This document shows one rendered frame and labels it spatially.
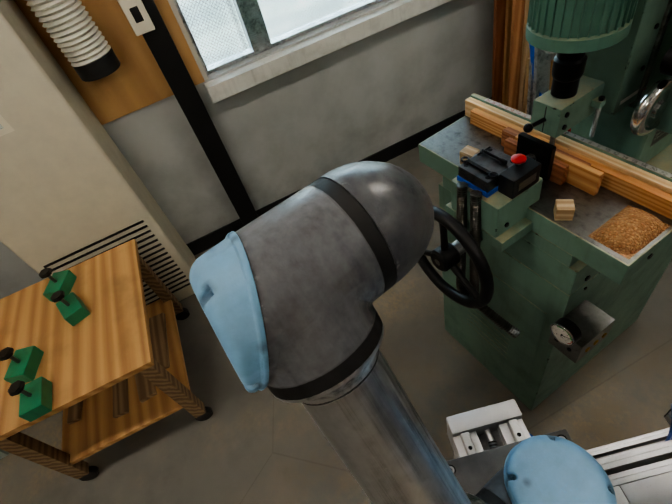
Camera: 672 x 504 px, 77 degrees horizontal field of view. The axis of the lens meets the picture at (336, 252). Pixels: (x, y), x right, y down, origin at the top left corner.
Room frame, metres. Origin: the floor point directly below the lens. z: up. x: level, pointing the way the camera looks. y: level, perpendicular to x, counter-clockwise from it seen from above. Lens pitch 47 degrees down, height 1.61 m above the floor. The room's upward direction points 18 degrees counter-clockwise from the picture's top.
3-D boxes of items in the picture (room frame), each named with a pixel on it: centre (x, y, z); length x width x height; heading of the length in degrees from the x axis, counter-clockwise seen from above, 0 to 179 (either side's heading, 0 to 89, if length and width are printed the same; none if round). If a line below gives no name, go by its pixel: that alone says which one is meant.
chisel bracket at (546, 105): (0.75, -0.58, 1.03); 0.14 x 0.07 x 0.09; 110
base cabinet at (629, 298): (0.78, -0.68, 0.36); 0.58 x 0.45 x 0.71; 110
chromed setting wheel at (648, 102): (0.67, -0.73, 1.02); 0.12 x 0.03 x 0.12; 110
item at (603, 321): (0.45, -0.52, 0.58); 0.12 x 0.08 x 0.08; 110
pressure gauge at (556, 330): (0.43, -0.46, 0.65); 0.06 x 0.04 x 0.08; 20
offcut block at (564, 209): (0.56, -0.49, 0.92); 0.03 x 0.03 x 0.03; 63
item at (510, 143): (0.73, -0.51, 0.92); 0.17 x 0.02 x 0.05; 20
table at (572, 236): (0.70, -0.47, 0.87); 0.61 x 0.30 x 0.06; 20
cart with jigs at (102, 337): (1.07, 1.01, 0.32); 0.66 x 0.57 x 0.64; 11
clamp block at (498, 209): (0.67, -0.39, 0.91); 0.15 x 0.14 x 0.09; 20
